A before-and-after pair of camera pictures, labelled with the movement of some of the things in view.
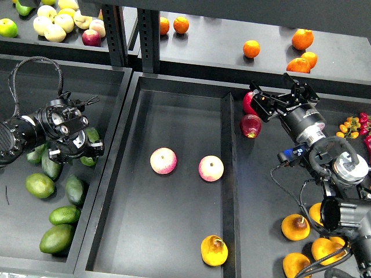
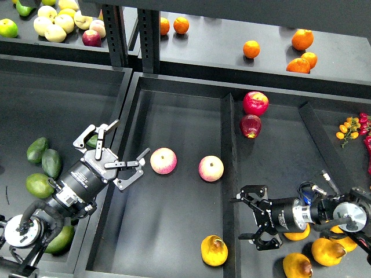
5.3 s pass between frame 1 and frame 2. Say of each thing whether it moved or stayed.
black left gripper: moved
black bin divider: stayed
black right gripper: moved
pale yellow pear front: stayed
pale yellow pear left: stayed
